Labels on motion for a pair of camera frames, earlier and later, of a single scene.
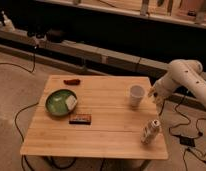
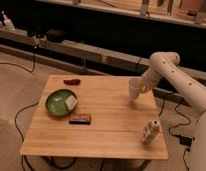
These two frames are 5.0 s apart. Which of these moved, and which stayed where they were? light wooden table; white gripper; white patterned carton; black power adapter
Moved: white gripper
Stayed: white patterned carton; black power adapter; light wooden table
